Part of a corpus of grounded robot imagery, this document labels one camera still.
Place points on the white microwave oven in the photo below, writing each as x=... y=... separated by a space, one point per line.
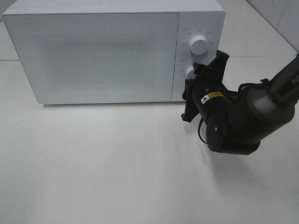
x=200 y=24

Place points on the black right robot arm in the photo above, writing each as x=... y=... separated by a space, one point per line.
x=237 y=121

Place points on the white microwave door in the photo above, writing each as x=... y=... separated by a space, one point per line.
x=96 y=58

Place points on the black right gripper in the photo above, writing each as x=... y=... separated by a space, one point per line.
x=205 y=94

